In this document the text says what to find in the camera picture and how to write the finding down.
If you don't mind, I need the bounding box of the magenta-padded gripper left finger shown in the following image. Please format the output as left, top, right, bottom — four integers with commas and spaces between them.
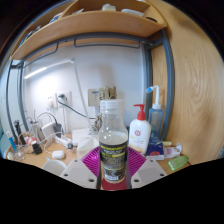
59, 146, 102, 190

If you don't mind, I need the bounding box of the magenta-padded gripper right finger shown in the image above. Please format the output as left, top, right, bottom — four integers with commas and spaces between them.
125, 146, 168, 190

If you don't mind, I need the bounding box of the clear bottle with dark label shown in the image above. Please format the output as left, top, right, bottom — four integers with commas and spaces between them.
98, 98, 129, 184

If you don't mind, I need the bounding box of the white earbud case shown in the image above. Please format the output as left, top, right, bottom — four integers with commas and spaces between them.
51, 149, 66, 160

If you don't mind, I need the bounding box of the blue packet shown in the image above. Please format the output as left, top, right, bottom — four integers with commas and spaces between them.
145, 133, 165, 157

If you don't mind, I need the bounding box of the white tube with print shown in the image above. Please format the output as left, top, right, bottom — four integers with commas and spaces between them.
163, 143, 184, 160

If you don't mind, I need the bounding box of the white box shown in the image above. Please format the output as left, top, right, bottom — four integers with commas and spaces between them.
71, 128, 101, 160

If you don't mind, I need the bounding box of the white power strip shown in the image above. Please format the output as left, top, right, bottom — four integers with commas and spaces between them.
53, 134, 74, 150

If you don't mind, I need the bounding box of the white lotion bottle, red pump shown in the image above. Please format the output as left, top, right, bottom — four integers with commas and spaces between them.
128, 103, 152, 155

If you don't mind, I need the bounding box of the small black charger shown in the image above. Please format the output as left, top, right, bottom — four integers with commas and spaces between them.
31, 141, 44, 155

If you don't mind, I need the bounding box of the white power adapter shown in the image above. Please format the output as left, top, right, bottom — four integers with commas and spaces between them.
40, 121, 58, 141

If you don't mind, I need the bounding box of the black electric shaver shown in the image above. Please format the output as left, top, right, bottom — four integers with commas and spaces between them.
13, 119, 27, 146

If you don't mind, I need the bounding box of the white desk lamp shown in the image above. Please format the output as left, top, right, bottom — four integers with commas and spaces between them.
23, 56, 93, 130

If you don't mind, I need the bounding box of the wooden robot figure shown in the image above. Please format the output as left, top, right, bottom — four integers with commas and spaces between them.
93, 85, 118, 133

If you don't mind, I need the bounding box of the wooden shelf unit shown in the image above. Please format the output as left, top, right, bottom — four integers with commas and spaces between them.
11, 0, 168, 61

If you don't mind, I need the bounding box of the grey metal frame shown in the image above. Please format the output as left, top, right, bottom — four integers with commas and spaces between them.
4, 28, 176, 148

